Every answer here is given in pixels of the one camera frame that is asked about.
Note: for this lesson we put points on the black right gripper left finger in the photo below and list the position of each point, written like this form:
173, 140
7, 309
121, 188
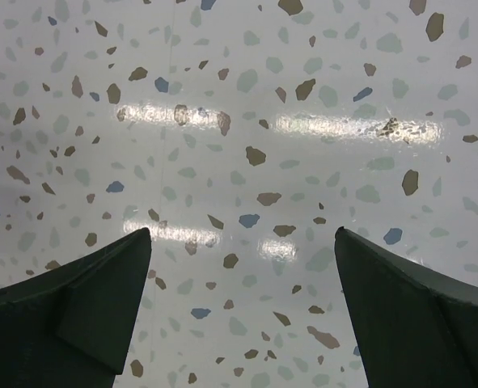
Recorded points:
72, 326

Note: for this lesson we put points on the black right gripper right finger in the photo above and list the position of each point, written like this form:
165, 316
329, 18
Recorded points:
414, 327

